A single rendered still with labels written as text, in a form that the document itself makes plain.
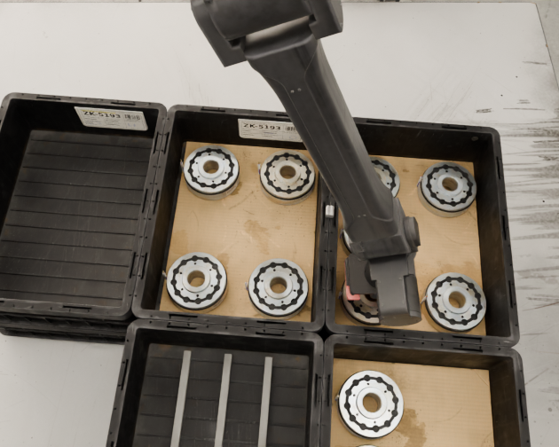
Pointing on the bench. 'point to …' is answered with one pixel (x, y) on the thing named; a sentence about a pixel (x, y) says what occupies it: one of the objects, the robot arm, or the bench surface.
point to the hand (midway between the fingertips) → (373, 291)
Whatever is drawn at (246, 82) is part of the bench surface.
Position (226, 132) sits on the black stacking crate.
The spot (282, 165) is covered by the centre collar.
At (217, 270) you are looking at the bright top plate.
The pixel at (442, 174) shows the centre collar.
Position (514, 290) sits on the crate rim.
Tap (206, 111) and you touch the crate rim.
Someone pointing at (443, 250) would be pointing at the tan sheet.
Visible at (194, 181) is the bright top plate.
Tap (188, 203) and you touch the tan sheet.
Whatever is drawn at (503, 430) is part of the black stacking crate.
